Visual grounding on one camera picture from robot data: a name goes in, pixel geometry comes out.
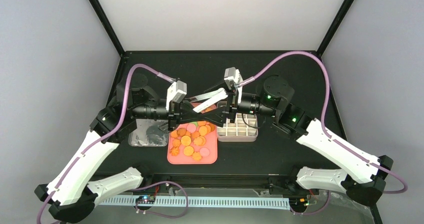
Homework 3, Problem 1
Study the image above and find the metal tongs white handle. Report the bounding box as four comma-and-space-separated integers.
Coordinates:
158, 88, 228, 132

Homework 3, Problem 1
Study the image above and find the light blue slotted cable duct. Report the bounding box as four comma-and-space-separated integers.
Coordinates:
101, 195, 290, 210

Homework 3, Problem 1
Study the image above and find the pink cookie tray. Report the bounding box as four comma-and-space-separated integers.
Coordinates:
167, 121, 218, 165

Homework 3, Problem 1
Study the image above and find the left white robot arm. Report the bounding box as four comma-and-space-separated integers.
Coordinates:
34, 74, 187, 224

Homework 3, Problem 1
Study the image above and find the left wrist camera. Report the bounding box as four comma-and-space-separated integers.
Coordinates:
166, 80, 187, 111

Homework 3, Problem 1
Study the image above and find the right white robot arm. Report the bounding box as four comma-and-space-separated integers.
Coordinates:
200, 75, 393, 207

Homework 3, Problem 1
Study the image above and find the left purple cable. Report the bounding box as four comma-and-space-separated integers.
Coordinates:
36, 64, 176, 224

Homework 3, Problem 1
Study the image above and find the purple cable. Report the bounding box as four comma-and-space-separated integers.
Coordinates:
235, 51, 409, 195
36, 64, 176, 224

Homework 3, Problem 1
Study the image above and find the beige compartment box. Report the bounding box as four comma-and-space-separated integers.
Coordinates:
217, 113, 259, 142

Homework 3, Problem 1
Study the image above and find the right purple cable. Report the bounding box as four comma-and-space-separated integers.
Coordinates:
235, 51, 409, 195

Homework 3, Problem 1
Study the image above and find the pink round cookie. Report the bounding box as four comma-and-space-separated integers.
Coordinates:
199, 148, 210, 157

